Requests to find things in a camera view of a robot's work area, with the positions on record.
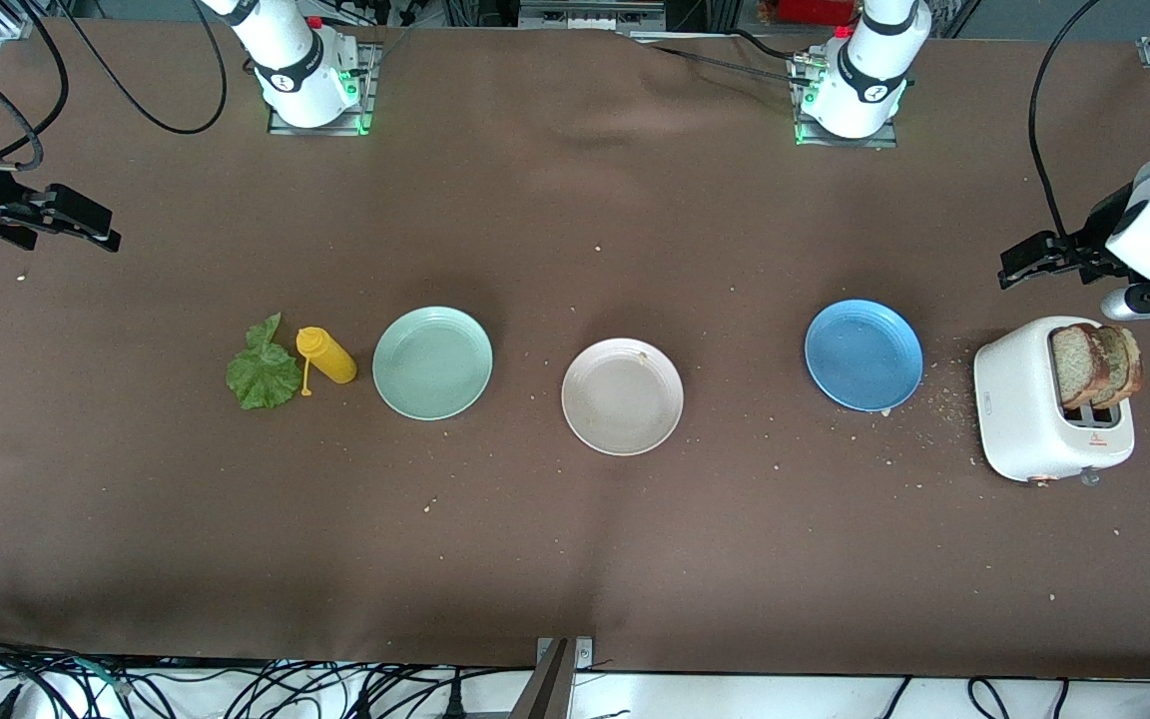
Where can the beige plate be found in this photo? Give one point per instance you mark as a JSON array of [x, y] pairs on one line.
[[622, 397]]

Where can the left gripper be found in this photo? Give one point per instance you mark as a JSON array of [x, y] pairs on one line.
[[1087, 243]]

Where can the red box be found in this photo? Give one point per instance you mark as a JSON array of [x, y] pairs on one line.
[[815, 10]]

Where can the blue plate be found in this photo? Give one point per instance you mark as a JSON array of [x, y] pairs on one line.
[[862, 356]]

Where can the yellow squeeze bottle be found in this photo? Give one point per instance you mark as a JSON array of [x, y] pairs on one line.
[[330, 358]]

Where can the brown bread slice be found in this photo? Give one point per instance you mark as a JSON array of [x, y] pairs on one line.
[[1124, 364], [1072, 364]]

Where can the mint green plate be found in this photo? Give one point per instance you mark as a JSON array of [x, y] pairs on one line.
[[432, 362]]

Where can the brown tablecloth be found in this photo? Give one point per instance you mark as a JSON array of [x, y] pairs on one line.
[[575, 559]]

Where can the green lettuce leaf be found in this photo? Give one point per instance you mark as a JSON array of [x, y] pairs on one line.
[[264, 374]]

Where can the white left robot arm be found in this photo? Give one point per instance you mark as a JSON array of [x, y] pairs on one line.
[[869, 70]]

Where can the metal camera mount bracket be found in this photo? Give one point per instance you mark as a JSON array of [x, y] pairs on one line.
[[547, 689]]

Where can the white toaster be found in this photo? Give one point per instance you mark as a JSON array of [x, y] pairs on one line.
[[1014, 399]]

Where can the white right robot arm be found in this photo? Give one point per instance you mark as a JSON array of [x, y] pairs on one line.
[[295, 60]]

